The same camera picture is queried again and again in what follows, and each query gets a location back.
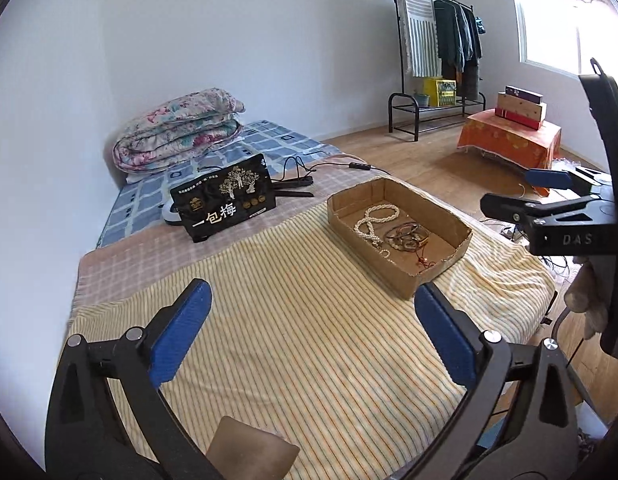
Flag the striped hanging cloth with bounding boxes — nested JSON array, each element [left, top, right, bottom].
[[397, 0, 441, 78]]

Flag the gold wristwatch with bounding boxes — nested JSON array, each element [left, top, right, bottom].
[[405, 222, 429, 246]]

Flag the thick white pearl necklace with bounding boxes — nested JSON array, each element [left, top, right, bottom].
[[352, 201, 398, 248]]

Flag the stacked gift boxes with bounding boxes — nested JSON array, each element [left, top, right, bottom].
[[495, 86, 546, 130]]

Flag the black cable with switch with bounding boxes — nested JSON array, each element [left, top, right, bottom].
[[196, 154, 393, 194]]

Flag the black tripod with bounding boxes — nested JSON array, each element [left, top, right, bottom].
[[271, 176, 315, 198]]

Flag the orange covered low table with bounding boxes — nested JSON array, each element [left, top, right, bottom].
[[457, 108, 562, 169]]

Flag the black clothes rack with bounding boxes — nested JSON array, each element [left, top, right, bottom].
[[387, 0, 487, 141]]

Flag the pink checked bed sheet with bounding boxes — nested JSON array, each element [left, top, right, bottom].
[[72, 157, 382, 309]]

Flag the dark bangle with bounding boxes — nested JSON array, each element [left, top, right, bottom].
[[384, 223, 417, 252]]

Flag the window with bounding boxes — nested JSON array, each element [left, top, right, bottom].
[[514, 0, 618, 82]]

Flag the black snack bag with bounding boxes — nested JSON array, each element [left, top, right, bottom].
[[170, 154, 277, 243]]

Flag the open cardboard box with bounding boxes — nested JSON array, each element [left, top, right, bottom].
[[327, 177, 473, 299]]

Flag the yellow striped towel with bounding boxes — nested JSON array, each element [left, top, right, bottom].
[[63, 199, 558, 480]]

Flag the yellow crate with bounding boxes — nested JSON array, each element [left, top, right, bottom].
[[423, 77, 457, 107]]

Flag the dark hanging clothes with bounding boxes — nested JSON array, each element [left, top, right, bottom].
[[434, 0, 484, 100]]

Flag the folded floral quilt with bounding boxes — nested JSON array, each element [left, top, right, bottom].
[[112, 88, 245, 176]]

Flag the small green pot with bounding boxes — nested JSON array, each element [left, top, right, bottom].
[[414, 93, 431, 108]]

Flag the white gloved right hand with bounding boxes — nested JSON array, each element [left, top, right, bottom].
[[564, 256, 612, 340]]

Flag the blue checked bed sheet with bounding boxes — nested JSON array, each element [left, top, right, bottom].
[[95, 119, 343, 250]]

